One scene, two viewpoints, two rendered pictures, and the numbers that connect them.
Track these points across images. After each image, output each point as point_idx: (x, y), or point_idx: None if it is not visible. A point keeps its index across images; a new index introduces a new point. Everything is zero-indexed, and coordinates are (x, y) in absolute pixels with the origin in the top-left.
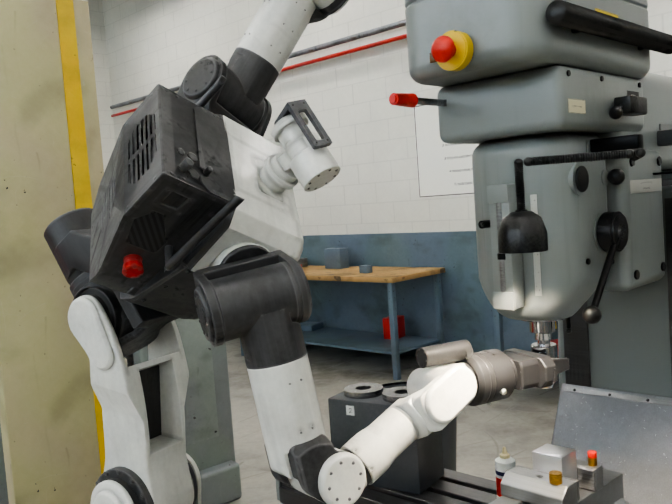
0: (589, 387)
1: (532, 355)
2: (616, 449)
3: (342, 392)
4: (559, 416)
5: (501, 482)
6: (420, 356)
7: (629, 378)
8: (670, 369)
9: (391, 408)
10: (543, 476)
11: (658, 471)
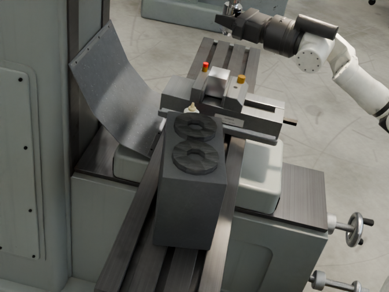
0: (79, 53)
1: (255, 11)
2: (109, 81)
3: (199, 178)
4: (83, 89)
5: (242, 105)
6: (336, 32)
7: (90, 28)
8: (101, 7)
9: (359, 68)
10: (234, 86)
11: (123, 75)
